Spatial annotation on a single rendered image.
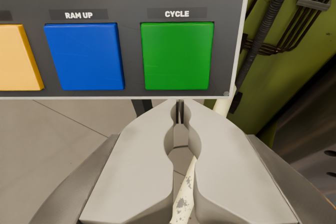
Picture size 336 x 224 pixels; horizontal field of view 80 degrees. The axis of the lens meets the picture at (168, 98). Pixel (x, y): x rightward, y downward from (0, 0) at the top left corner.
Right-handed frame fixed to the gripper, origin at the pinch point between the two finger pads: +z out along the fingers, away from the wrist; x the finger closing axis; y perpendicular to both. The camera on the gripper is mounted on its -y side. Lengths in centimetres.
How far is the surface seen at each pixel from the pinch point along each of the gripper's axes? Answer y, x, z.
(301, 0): -3.4, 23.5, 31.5
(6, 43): -1.2, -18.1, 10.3
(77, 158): 81, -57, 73
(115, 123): 70, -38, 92
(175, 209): 39.6, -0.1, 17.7
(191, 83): 3.6, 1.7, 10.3
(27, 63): 1.0, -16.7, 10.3
